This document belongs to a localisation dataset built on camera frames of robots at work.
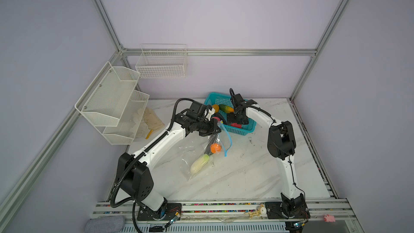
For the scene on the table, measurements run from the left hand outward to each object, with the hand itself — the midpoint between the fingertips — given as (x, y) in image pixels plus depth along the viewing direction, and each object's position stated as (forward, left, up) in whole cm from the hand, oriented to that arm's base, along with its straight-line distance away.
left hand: (220, 131), depth 77 cm
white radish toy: (-9, +11, -17) cm, 22 cm away
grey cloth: (-36, +50, -20) cm, 65 cm away
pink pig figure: (-33, -48, -19) cm, 62 cm away
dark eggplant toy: (+24, -1, -19) cm, 31 cm away
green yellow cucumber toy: (+30, -6, -17) cm, 35 cm away
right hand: (+19, -10, -16) cm, 26 cm away
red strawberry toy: (+14, -11, -14) cm, 23 cm away
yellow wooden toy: (-31, -18, -19) cm, 41 cm away
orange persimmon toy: (-5, +2, -7) cm, 9 cm away
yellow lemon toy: (+32, +1, -18) cm, 36 cm away
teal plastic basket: (+37, +1, -14) cm, 39 cm away
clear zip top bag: (+3, -2, -12) cm, 12 cm away
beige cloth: (+22, +46, -23) cm, 56 cm away
